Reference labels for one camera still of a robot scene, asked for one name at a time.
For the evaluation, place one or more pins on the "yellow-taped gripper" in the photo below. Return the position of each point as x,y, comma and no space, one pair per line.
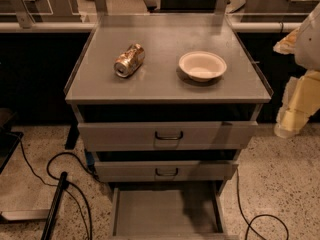
309,47

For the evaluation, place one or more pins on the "grey bottom drawer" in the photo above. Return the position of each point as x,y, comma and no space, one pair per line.
179,212

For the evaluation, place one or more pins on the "grey drawer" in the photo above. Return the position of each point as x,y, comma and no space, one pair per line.
151,136
179,212
149,171

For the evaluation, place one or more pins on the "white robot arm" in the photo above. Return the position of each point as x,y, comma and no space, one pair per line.
304,42

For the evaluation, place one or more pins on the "grey top drawer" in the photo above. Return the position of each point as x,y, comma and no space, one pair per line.
151,136

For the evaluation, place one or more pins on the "grey middle drawer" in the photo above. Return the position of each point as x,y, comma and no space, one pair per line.
149,171

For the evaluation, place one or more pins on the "grey drawer cabinet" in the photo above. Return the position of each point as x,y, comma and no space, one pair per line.
159,91

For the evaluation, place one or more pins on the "white paper bowl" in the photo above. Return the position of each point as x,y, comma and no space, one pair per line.
202,66

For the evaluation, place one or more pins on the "crushed gold soda can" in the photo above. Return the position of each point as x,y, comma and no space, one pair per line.
129,61

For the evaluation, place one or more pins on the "black bar on floor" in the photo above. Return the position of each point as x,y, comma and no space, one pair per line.
49,225

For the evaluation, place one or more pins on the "dark tray left edge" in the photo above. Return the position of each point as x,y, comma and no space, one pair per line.
8,143

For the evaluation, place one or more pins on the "white horizontal rail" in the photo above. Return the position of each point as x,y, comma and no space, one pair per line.
53,27

